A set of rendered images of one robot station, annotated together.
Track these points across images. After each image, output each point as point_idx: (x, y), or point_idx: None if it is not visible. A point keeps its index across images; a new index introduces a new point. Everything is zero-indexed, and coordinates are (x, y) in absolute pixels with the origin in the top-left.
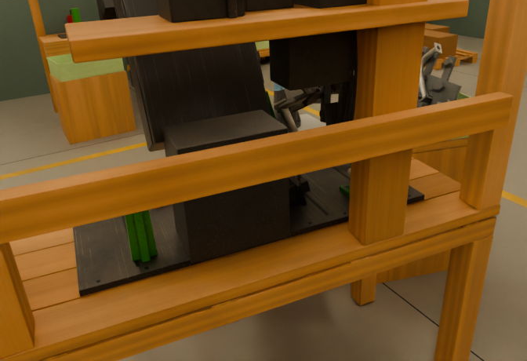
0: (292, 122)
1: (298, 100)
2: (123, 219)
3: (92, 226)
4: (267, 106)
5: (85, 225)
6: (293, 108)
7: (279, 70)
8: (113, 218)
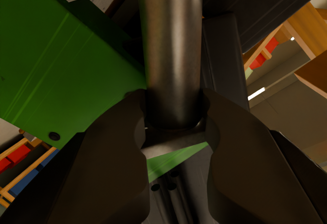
0: None
1: (266, 142)
2: None
3: None
4: (244, 67)
5: None
6: (135, 131)
7: None
8: None
